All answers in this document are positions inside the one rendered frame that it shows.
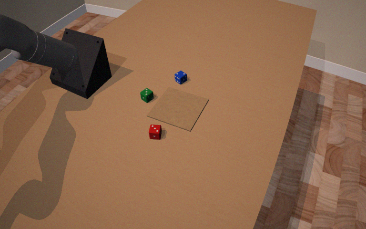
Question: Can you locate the red die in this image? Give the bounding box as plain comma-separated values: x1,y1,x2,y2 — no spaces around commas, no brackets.
149,125,162,140

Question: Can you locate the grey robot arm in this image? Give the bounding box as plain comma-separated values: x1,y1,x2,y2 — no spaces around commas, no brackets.
0,14,78,71

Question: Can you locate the green die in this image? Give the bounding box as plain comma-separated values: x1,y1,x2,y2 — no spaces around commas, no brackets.
140,88,153,103

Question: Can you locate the blue die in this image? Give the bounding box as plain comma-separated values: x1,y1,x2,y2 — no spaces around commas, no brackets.
175,71,187,84

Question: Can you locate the tan square mat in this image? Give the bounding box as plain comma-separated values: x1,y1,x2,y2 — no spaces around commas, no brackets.
147,87,209,131

